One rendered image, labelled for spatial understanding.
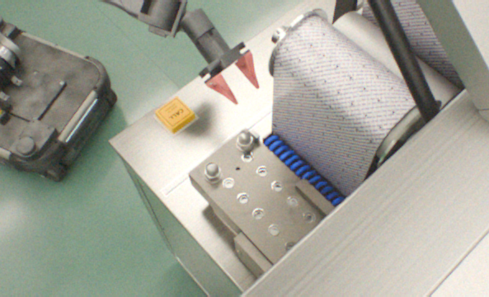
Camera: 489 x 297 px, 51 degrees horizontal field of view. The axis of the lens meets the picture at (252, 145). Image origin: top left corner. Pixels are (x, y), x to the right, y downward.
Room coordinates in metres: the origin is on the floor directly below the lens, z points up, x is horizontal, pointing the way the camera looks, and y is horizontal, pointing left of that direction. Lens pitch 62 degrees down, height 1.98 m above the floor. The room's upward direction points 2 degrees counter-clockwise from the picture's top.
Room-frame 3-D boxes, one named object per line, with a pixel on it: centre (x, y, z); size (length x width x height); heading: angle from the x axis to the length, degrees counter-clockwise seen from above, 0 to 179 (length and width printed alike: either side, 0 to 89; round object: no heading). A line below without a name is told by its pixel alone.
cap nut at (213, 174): (0.45, 0.08, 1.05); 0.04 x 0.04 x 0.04
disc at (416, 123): (0.40, -0.25, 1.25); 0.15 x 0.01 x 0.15; 131
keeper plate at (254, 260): (0.28, 0.00, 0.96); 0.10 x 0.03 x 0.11; 41
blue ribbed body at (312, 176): (0.45, -0.11, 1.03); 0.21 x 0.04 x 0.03; 41
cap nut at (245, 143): (0.52, 0.01, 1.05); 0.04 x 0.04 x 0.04
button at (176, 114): (0.67, 0.18, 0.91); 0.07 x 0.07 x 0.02; 41
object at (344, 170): (0.47, -0.12, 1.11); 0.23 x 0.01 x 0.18; 41
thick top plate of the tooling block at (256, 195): (0.36, -0.06, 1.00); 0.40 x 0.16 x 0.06; 41
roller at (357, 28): (0.58, -0.26, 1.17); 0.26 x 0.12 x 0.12; 41
